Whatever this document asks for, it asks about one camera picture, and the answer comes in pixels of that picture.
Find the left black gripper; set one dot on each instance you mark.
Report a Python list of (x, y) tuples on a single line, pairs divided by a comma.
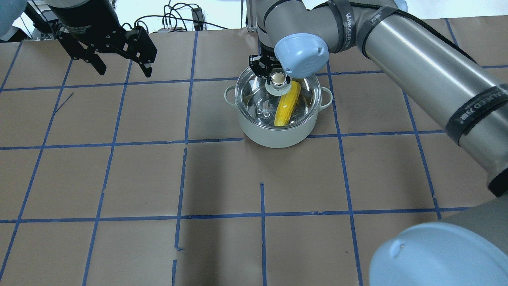
[(86, 24)]

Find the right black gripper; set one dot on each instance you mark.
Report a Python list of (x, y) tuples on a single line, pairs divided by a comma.
[(258, 66)]

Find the yellow corn cob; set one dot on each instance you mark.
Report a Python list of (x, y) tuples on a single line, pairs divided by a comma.
[(287, 104)]

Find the glass pot lid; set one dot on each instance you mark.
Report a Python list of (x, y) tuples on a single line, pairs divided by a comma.
[(257, 101)]

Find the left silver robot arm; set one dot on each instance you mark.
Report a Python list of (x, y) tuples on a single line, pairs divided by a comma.
[(70, 13)]

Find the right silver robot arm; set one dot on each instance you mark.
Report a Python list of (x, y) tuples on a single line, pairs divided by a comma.
[(465, 100)]

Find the white electric cooking pot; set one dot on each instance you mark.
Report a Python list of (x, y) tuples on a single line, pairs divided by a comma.
[(280, 138)]

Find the black power adapter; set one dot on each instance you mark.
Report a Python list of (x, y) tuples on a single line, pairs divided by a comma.
[(198, 19)]

